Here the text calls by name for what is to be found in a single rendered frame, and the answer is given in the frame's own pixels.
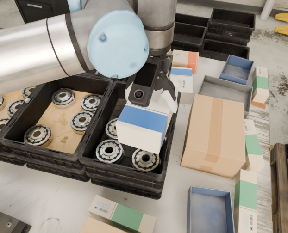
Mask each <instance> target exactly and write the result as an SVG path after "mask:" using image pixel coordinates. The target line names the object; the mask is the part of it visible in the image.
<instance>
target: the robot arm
mask: <svg viewBox="0 0 288 233"><path fill-rule="evenodd" d="M67 1H68V5H69V9H70V13H67V14H63V15H59V16H55V17H51V18H46V19H42V20H38V21H34V22H30V23H27V24H23V25H18V26H14V27H10V28H6V29H2V30H0V95H2V94H5V93H9V92H13V91H17V90H20V89H24V88H28V87H31V86H36V85H39V84H42V83H46V82H50V81H54V80H58V79H61V78H65V77H69V76H72V75H76V74H80V73H83V72H86V71H89V70H94V69H96V70H97V71H98V72H99V73H101V74H102V75H104V76H106V77H109V78H110V77H113V78H118V79H121V78H126V77H129V78H128V80H127V83H126V88H125V99H126V101H128V100H129V101H130V102H131V103H132V104H133V105H137V106H141V107H148V106H149V104H150V100H151V97H152V94H153V91H154V90H155V91H157V90H161V89H163V91H162V93H161V96H162V98H163V99H164V100H166V102H167V105H168V107H169V108H170V109H171V110H170V111H171V112H173V113H176V111H177V107H178V105H177V95H178V89H177V87H176V86H174V84H173V82H172V81H170V80H169V79H168V77H169V76H170V73H171V69H172V61H173V55H168V54H167V53H168V52H169V51H170V49H171V43H172V41H173V35H174V27H175V13H176V6H177V0H67ZM168 57H170V60H169V59H167V58H168ZM168 72H169V73H168ZM167 73H168V77H167V75H166V74H167Z"/></svg>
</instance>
